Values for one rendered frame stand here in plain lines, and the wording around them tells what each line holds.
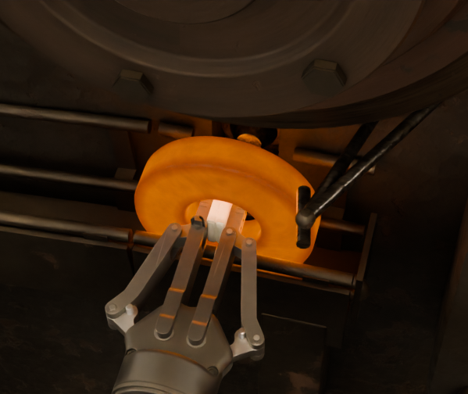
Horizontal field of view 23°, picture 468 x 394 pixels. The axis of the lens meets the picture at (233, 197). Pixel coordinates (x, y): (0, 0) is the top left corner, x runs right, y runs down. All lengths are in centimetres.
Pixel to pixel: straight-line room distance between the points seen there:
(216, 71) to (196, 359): 26
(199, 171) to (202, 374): 17
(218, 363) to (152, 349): 5
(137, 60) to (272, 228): 29
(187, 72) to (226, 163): 22
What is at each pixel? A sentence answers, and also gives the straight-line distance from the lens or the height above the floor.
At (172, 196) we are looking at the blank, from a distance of 94.
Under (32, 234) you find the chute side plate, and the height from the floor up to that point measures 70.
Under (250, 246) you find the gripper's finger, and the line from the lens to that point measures 91.
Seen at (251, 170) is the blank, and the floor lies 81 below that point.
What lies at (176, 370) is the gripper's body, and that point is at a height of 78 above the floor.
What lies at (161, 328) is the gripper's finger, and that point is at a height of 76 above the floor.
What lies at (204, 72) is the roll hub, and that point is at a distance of 68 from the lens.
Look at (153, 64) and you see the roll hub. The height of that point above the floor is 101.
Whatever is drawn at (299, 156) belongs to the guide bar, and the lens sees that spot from 97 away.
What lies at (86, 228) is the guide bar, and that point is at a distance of 99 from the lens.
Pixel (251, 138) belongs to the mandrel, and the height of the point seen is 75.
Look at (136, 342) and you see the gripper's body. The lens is 87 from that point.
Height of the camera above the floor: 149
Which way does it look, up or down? 51 degrees down
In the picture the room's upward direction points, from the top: straight up
